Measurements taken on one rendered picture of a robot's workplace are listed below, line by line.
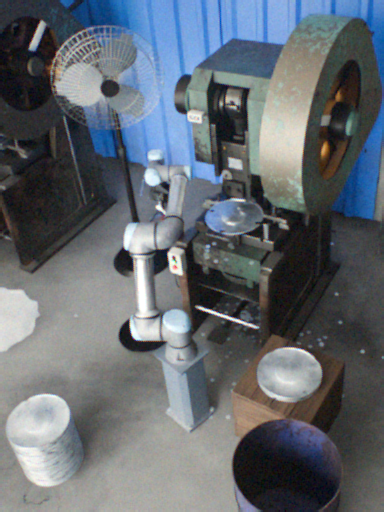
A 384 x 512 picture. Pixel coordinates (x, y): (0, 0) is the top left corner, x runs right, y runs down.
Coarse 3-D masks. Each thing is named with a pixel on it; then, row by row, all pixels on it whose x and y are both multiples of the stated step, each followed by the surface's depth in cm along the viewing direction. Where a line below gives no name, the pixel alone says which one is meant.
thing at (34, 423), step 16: (32, 400) 294; (48, 400) 294; (16, 416) 288; (32, 416) 287; (48, 416) 286; (64, 416) 286; (16, 432) 281; (32, 432) 280; (48, 432) 280; (32, 448) 274
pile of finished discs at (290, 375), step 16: (272, 352) 295; (288, 352) 293; (304, 352) 292; (272, 368) 287; (288, 368) 285; (304, 368) 285; (320, 368) 284; (272, 384) 280; (288, 384) 279; (304, 384) 278; (288, 400) 274
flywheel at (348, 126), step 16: (352, 64) 274; (336, 80) 268; (352, 80) 281; (336, 96) 281; (352, 96) 286; (336, 112) 257; (352, 112) 258; (320, 128) 261; (336, 128) 258; (352, 128) 260; (320, 144) 272; (336, 144) 292; (320, 160) 278; (336, 160) 290
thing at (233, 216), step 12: (216, 204) 320; (228, 204) 320; (240, 204) 319; (252, 204) 318; (216, 216) 313; (228, 216) 311; (240, 216) 310; (252, 216) 310; (216, 228) 305; (228, 228) 304; (240, 228) 303; (252, 228) 302
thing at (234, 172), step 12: (228, 144) 291; (240, 144) 288; (228, 156) 295; (240, 156) 292; (228, 168) 300; (240, 168) 296; (228, 180) 302; (240, 180) 300; (228, 192) 305; (240, 192) 300; (252, 192) 304
